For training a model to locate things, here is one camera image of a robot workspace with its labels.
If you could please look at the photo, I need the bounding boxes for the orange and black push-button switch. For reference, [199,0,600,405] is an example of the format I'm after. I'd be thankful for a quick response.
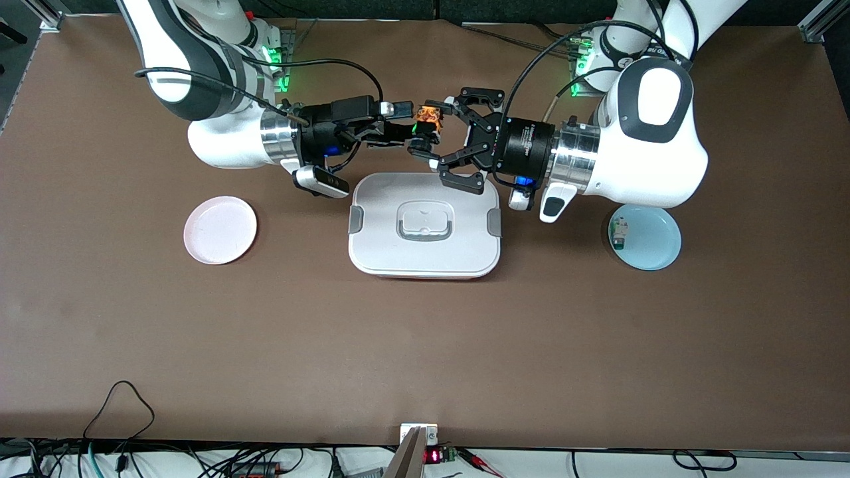
[412,102,444,145]

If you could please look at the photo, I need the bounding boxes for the white box with grey latches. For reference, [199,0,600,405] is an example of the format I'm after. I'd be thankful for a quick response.
[349,173,501,280]

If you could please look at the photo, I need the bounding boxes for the pink round plate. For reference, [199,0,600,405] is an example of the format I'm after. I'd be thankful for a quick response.
[183,196,258,266]

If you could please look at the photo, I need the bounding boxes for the light blue round plate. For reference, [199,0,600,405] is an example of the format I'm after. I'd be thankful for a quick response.
[609,203,682,272]

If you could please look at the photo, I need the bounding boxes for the red and black test leads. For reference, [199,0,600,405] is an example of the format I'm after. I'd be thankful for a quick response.
[458,448,505,478]

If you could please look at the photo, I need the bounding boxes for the grey aluminium profile bar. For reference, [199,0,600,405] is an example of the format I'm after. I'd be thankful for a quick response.
[382,427,429,478]

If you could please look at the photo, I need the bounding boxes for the orange and black connector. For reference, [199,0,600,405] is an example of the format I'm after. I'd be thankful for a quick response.
[229,461,283,478]

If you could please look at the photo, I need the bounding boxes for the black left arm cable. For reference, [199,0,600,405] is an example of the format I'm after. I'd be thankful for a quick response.
[501,20,695,133]

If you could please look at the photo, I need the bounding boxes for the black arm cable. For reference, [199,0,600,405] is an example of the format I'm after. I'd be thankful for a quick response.
[501,20,695,133]
[135,56,386,127]

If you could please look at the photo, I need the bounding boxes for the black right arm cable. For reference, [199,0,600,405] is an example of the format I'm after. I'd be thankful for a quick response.
[135,56,386,127]

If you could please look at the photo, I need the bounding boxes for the black base cable bundle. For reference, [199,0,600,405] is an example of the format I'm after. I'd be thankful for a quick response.
[458,20,586,58]

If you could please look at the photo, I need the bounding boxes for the small white bracket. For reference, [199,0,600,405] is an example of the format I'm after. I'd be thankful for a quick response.
[400,423,439,444]

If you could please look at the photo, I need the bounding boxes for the aluminium frame post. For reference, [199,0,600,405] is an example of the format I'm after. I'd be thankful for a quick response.
[30,0,64,31]
[799,0,836,44]

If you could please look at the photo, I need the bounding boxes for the looped thin black cable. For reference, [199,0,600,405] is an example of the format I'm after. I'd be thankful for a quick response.
[83,380,155,442]

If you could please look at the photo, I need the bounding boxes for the coiled black cable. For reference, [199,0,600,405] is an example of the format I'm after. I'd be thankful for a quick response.
[672,450,738,473]

